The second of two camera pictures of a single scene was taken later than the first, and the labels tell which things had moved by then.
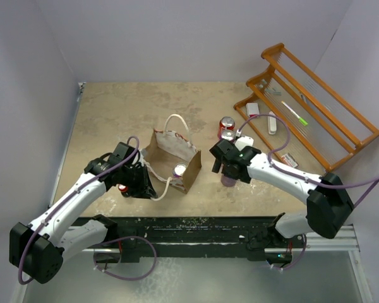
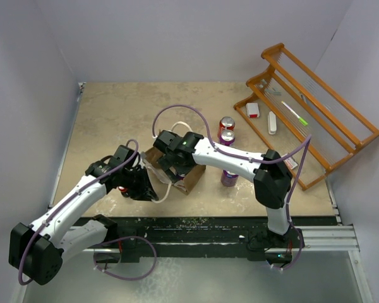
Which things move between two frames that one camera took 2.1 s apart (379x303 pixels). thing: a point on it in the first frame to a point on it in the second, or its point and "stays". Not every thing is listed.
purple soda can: [228, 181] stays
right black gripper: [239, 177] to [167, 163]
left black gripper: [146, 190] stays
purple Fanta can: [227, 135] stays
